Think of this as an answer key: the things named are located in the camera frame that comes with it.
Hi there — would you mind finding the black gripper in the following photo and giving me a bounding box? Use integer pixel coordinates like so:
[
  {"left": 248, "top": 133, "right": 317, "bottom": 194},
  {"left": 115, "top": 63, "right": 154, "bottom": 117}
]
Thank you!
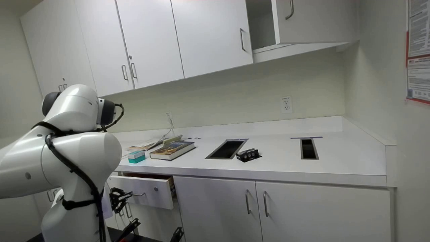
[{"left": 108, "top": 186, "right": 134, "bottom": 215}]

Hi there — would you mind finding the white cabinet drawer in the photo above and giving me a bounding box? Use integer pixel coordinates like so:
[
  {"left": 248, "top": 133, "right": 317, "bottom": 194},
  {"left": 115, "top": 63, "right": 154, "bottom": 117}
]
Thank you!
[{"left": 107, "top": 173, "right": 177, "bottom": 211}]

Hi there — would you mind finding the white lower cabinet door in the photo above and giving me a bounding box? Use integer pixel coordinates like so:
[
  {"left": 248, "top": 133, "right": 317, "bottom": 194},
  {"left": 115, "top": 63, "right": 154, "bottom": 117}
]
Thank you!
[
  {"left": 106, "top": 205, "right": 127, "bottom": 231},
  {"left": 123, "top": 204, "right": 185, "bottom": 242},
  {"left": 173, "top": 174, "right": 263, "bottom": 242},
  {"left": 254, "top": 180, "right": 395, "bottom": 242}
]

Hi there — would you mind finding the open white upper cabinet shelf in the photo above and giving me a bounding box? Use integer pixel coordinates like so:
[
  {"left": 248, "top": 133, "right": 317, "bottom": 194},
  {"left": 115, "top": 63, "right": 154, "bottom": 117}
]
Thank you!
[{"left": 244, "top": 0, "right": 360, "bottom": 64}]

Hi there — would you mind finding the open white upper cabinet door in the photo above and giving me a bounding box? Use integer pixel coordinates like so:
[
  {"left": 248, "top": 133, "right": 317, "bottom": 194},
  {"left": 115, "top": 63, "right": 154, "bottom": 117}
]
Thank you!
[{"left": 270, "top": 0, "right": 360, "bottom": 45}]

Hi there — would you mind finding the black red clamp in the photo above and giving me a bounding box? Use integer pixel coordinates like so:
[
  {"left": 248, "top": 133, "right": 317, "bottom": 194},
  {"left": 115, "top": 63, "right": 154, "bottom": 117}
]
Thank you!
[
  {"left": 169, "top": 225, "right": 185, "bottom": 242},
  {"left": 117, "top": 217, "right": 141, "bottom": 242}
]

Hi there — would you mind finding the teal small box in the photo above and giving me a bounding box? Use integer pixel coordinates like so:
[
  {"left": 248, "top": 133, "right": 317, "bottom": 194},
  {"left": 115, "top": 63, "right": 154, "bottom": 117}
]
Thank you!
[{"left": 126, "top": 149, "right": 147, "bottom": 165}]

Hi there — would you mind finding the dark hardcover book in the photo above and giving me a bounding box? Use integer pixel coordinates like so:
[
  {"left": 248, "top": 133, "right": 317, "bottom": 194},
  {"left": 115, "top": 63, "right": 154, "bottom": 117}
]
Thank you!
[{"left": 147, "top": 138, "right": 196, "bottom": 162}]

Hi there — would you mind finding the small black device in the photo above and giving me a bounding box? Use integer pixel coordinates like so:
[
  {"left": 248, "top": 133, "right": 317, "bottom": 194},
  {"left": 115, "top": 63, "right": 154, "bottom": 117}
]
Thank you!
[{"left": 235, "top": 146, "right": 262, "bottom": 162}]

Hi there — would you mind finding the narrow rectangular countertop opening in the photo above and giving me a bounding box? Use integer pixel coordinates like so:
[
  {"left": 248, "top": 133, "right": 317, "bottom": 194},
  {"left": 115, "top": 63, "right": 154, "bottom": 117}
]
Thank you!
[{"left": 289, "top": 135, "right": 322, "bottom": 161}]

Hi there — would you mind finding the red bordered text poster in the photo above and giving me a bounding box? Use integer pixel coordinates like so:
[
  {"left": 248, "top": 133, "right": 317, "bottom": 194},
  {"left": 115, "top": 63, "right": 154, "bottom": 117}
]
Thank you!
[{"left": 404, "top": 52, "right": 430, "bottom": 104}]

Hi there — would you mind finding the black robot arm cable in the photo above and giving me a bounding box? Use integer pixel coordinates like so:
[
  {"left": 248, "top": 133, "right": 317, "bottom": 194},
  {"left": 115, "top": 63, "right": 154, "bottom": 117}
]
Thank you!
[{"left": 32, "top": 100, "right": 126, "bottom": 242}]

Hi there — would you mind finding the white power cable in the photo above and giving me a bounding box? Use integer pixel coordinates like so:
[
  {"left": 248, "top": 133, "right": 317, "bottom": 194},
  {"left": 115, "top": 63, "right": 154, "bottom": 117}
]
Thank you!
[{"left": 151, "top": 111, "right": 177, "bottom": 146}]

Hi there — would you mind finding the white wall outlet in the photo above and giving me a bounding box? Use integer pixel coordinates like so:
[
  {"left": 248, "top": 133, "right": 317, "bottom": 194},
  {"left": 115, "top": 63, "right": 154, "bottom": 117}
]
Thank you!
[{"left": 279, "top": 96, "right": 293, "bottom": 114}]

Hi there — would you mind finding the white text wall poster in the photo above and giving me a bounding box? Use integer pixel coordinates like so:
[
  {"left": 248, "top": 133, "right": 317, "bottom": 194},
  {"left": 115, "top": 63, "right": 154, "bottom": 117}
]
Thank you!
[{"left": 405, "top": 0, "right": 430, "bottom": 59}]

